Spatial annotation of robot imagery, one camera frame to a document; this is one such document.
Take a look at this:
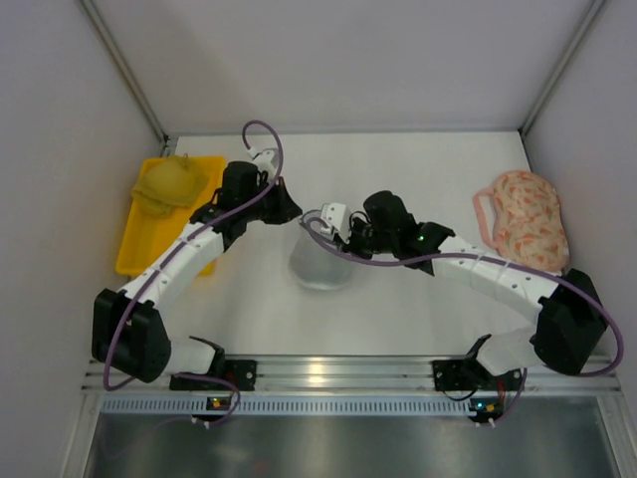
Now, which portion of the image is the white mesh laundry bag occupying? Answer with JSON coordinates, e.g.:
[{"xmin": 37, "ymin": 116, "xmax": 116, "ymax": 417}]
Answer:
[{"xmin": 289, "ymin": 209, "xmax": 353, "ymax": 291}]

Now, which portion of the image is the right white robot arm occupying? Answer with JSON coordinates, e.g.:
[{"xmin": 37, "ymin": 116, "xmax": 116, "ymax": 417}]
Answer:
[{"xmin": 335, "ymin": 190, "xmax": 608, "ymax": 375}]

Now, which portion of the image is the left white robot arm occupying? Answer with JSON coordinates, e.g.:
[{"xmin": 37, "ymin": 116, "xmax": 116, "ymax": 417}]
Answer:
[{"xmin": 92, "ymin": 148, "xmax": 302, "ymax": 383}]

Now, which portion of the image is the yellow bra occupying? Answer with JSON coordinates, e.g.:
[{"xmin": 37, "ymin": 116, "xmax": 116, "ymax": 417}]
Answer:
[{"xmin": 131, "ymin": 155, "xmax": 208, "ymax": 218}]

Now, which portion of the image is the pink patterned bra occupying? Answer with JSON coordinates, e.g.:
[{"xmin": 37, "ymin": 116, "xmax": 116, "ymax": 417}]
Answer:
[{"xmin": 473, "ymin": 170, "xmax": 569, "ymax": 273}]

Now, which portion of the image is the yellow plastic tray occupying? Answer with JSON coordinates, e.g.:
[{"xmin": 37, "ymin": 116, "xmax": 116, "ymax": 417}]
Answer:
[{"xmin": 114, "ymin": 156, "xmax": 227, "ymax": 278}]

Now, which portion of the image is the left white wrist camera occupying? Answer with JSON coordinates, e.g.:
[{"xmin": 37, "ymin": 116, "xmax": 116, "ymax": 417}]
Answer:
[{"xmin": 248, "ymin": 147, "xmax": 280, "ymax": 176}]

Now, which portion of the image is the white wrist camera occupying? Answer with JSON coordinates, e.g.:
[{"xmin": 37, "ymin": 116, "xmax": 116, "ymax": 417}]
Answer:
[
  {"xmin": 319, "ymin": 203, "xmax": 351, "ymax": 241},
  {"xmin": 248, "ymin": 147, "xmax": 280, "ymax": 176}
]

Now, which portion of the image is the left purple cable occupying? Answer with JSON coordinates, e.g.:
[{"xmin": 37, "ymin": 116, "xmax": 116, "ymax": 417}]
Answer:
[{"xmin": 103, "ymin": 119, "xmax": 286, "ymax": 429}]

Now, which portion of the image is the purple cable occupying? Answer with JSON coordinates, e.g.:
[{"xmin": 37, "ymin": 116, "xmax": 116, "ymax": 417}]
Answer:
[
  {"xmin": 103, "ymin": 119, "xmax": 286, "ymax": 429},
  {"xmin": 303, "ymin": 217, "xmax": 625, "ymax": 429}
]

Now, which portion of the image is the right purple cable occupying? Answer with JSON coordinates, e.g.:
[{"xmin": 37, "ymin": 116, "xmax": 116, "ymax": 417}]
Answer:
[{"xmin": 303, "ymin": 217, "xmax": 625, "ymax": 429}]

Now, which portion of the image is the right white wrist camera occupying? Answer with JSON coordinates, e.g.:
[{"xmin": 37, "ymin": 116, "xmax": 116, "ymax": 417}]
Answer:
[{"xmin": 319, "ymin": 203, "xmax": 351, "ymax": 241}]

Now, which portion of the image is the aluminium mounting rail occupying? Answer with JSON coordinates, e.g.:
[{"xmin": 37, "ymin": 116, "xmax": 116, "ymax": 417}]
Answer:
[{"xmin": 82, "ymin": 354, "xmax": 621, "ymax": 395}]

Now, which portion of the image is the perforated cable duct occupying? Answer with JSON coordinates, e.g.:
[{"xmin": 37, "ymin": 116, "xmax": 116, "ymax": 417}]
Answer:
[{"xmin": 102, "ymin": 395, "xmax": 498, "ymax": 417}]

